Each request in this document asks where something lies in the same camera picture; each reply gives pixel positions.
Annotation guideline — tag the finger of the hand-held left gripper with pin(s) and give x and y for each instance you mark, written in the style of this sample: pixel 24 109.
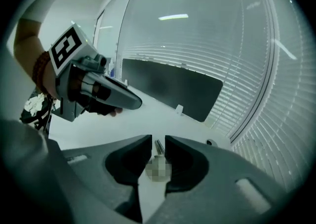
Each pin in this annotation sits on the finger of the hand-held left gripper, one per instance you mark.
pixel 123 96

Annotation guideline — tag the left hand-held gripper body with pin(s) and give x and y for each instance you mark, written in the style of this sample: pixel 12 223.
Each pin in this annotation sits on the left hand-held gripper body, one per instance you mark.
pixel 65 45

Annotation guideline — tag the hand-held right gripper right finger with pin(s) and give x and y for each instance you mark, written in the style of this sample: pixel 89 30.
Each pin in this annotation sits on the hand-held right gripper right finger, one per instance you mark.
pixel 222 183

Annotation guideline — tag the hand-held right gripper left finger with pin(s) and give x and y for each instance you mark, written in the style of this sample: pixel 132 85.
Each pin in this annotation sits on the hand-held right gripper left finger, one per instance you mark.
pixel 89 161

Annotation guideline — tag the small metal tool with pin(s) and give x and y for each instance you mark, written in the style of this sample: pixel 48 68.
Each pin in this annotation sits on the small metal tool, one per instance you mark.
pixel 159 150

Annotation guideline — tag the person's left forearm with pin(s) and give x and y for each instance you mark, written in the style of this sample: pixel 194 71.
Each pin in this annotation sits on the person's left forearm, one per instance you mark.
pixel 27 45

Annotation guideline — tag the person's left hand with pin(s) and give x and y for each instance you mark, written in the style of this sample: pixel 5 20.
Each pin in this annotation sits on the person's left hand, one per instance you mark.
pixel 102 110

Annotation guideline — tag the white round desk grommet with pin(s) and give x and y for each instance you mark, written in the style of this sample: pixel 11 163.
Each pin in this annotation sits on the white round desk grommet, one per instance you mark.
pixel 211 142

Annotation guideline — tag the dark floral clothing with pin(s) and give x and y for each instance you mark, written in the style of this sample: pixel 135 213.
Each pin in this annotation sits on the dark floral clothing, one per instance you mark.
pixel 33 109

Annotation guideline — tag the white window blinds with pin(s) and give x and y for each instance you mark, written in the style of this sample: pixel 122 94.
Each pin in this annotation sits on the white window blinds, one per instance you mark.
pixel 202 40

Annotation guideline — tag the white divider bracket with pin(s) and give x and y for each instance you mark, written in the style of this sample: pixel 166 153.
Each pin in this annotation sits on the white divider bracket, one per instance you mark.
pixel 179 110
pixel 126 83

